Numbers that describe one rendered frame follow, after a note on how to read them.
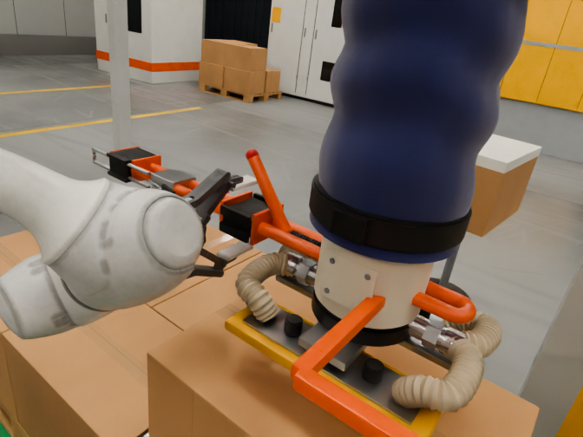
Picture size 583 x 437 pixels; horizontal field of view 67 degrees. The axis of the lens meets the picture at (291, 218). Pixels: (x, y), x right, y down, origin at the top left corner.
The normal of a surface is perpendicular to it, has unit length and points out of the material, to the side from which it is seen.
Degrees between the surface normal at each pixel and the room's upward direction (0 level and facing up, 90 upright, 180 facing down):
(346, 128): 76
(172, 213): 62
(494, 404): 0
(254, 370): 0
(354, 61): 70
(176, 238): 58
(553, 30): 90
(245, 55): 90
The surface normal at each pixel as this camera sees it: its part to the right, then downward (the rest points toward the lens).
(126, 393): 0.12, -0.90
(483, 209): -0.67, 0.24
